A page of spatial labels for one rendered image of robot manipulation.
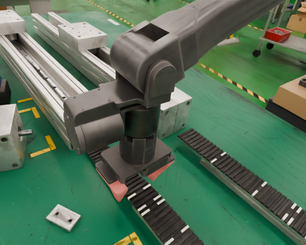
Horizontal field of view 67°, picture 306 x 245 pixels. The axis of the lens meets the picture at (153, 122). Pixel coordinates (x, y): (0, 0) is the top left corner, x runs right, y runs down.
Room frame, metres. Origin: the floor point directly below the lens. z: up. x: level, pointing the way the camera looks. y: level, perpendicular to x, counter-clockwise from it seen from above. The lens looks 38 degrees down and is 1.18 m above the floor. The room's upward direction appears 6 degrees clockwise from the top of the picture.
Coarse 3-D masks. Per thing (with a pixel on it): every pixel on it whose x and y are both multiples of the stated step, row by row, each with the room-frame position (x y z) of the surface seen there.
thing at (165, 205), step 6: (162, 198) 0.24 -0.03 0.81; (156, 204) 0.23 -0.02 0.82; (162, 204) 0.23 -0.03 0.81; (168, 204) 0.23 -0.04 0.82; (144, 210) 0.22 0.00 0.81; (150, 210) 0.22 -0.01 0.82; (156, 210) 0.22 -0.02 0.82; (162, 210) 0.22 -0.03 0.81; (144, 216) 0.21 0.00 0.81; (150, 216) 0.21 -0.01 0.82
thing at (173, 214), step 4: (168, 208) 0.23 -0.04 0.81; (172, 208) 0.23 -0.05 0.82; (164, 212) 0.22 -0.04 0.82; (168, 212) 0.22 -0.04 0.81; (172, 212) 0.22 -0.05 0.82; (176, 212) 0.22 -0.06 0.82; (156, 216) 0.21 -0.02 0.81; (160, 216) 0.21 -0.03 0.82; (164, 216) 0.21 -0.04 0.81; (168, 216) 0.21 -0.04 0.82; (172, 216) 0.21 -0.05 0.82; (152, 220) 0.20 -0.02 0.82; (156, 220) 0.20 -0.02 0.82; (160, 220) 0.20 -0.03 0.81; (164, 220) 0.20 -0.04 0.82; (168, 220) 0.20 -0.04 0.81; (148, 224) 0.19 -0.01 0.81; (152, 224) 0.19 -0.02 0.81; (156, 224) 0.20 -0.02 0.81; (160, 224) 0.19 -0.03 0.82; (164, 224) 0.20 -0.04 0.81; (152, 228) 0.19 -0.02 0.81; (156, 228) 0.19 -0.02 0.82
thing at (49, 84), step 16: (0, 48) 0.76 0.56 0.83; (16, 48) 0.76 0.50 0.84; (32, 48) 0.72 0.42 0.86; (16, 64) 0.61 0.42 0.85; (32, 64) 0.65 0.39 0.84; (48, 64) 0.62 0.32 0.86; (32, 80) 0.51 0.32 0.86; (48, 80) 0.57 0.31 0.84; (64, 80) 0.54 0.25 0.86; (32, 96) 0.54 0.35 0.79; (48, 96) 0.45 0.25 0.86; (64, 96) 0.50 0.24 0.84; (48, 112) 0.45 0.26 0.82; (64, 128) 0.37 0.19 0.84
